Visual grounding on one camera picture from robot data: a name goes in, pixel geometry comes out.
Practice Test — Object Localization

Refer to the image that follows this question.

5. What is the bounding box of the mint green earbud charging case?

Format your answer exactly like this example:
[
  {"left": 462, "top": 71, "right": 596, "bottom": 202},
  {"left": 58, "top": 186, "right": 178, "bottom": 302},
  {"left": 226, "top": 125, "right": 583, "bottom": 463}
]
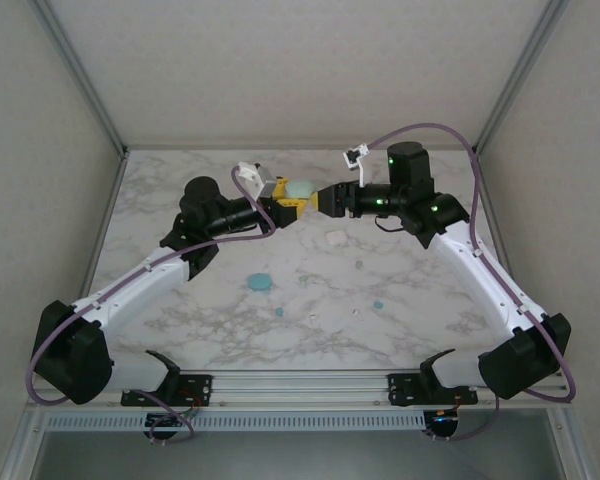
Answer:
[{"left": 285, "top": 179, "right": 315, "bottom": 200}]

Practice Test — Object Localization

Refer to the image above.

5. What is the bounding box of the left controller board with LED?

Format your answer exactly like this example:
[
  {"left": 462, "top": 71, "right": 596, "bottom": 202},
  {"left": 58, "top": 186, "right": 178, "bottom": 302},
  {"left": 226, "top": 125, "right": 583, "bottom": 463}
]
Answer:
[{"left": 145, "top": 412, "right": 189, "bottom": 429}]

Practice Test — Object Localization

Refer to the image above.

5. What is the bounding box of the controller board with led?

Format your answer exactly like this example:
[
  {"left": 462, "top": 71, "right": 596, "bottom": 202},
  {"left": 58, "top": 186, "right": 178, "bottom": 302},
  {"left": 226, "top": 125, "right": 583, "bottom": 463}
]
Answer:
[
  {"left": 429, "top": 408, "right": 462, "bottom": 426},
  {"left": 145, "top": 412, "right": 189, "bottom": 429}
]

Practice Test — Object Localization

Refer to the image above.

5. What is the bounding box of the right controller board with LED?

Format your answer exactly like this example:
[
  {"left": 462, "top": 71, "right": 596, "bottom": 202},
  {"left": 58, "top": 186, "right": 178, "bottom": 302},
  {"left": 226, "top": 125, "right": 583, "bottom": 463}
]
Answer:
[{"left": 429, "top": 408, "right": 462, "bottom": 426}]

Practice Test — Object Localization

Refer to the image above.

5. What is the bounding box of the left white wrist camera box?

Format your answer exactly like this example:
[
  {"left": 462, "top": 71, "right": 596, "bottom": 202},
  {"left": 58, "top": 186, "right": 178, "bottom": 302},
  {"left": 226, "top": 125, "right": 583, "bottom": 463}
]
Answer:
[{"left": 237, "top": 162, "right": 277, "bottom": 200}]

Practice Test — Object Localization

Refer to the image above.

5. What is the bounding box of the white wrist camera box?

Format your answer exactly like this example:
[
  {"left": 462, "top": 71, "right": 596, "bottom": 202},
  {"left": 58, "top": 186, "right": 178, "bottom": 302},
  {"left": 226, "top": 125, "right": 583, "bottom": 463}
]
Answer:
[
  {"left": 237, "top": 162, "right": 277, "bottom": 200},
  {"left": 342, "top": 143, "right": 371, "bottom": 189}
]

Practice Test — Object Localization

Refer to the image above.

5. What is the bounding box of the aluminium frame crossbar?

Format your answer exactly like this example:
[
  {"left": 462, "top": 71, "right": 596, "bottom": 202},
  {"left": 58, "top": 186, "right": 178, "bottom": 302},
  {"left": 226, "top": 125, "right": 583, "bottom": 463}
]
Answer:
[{"left": 123, "top": 143, "right": 476, "bottom": 152}]

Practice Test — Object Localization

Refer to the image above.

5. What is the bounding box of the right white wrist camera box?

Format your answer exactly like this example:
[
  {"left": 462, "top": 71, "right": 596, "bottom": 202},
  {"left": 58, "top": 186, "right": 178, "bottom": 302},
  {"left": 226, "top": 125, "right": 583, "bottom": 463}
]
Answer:
[{"left": 342, "top": 143, "right": 371, "bottom": 189}]

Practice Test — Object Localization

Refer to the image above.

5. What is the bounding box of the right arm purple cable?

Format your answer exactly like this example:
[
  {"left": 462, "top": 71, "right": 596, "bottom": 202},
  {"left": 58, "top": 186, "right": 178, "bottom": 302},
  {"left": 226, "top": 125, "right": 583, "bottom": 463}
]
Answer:
[{"left": 368, "top": 122, "right": 579, "bottom": 444}]

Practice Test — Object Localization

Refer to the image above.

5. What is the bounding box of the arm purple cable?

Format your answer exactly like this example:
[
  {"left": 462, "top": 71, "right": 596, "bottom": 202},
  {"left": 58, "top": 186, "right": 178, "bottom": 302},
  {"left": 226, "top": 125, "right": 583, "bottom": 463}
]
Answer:
[
  {"left": 368, "top": 122, "right": 579, "bottom": 444},
  {"left": 25, "top": 167, "right": 279, "bottom": 445}
]

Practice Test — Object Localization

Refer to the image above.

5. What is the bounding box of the aluminium table side rail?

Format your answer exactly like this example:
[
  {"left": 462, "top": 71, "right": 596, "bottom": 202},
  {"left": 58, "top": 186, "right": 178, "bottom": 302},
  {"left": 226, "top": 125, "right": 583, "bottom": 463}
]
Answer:
[
  {"left": 77, "top": 150, "right": 130, "bottom": 306},
  {"left": 469, "top": 152, "right": 539, "bottom": 369}
]

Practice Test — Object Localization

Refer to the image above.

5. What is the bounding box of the aluminium frame post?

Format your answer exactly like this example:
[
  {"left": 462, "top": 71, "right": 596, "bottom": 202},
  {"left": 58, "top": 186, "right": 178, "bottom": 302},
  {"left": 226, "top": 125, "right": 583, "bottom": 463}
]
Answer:
[
  {"left": 470, "top": 0, "right": 574, "bottom": 157},
  {"left": 0, "top": 407, "right": 49, "bottom": 480},
  {"left": 549, "top": 407, "right": 600, "bottom": 480},
  {"left": 29, "top": 0, "right": 130, "bottom": 155}
]

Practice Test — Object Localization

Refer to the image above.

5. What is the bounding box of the aluminium mounting rail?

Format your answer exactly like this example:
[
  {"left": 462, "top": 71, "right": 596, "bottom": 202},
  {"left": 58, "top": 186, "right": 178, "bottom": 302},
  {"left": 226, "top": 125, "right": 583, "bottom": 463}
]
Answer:
[{"left": 27, "top": 368, "right": 574, "bottom": 409}]

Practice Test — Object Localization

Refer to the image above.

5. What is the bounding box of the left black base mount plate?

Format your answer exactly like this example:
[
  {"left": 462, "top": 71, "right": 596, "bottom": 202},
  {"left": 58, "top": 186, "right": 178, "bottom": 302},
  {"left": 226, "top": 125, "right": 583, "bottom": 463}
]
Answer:
[{"left": 120, "top": 373, "right": 214, "bottom": 407}]

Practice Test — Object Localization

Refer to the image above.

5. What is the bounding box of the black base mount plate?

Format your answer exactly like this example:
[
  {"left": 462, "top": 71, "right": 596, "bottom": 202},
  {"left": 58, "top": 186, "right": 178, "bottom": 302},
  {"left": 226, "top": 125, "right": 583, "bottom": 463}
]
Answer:
[
  {"left": 120, "top": 373, "right": 214, "bottom": 407},
  {"left": 387, "top": 372, "right": 480, "bottom": 406}
]

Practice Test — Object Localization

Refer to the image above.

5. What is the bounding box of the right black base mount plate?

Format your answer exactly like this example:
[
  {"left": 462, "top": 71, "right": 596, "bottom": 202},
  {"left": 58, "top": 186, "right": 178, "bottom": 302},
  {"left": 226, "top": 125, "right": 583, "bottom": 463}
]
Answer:
[{"left": 387, "top": 372, "right": 480, "bottom": 406}]

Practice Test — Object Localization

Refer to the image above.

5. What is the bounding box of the white slotted cable duct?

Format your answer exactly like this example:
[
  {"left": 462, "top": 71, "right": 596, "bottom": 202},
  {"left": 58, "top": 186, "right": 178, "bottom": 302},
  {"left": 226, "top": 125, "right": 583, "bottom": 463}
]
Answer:
[{"left": 44, "top": 412, "right": 426, "bottom": 431}]

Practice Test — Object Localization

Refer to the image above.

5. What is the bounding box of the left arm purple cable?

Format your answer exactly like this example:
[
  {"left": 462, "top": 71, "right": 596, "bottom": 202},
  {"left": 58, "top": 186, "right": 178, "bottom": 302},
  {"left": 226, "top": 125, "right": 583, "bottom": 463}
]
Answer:
[{"left": 25, "top": 167, "right": 279, "bottom": 445}]

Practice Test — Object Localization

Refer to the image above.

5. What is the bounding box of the aluminium lower frame post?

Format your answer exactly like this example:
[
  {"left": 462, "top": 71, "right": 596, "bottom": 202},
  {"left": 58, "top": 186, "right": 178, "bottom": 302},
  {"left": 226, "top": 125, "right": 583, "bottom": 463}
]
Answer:
[
  {"left": 0, "top": 407, "right": 49, "bottom": 480},
  {"left": 549, "top": 407, "right": 600, "bottom": 480}
]

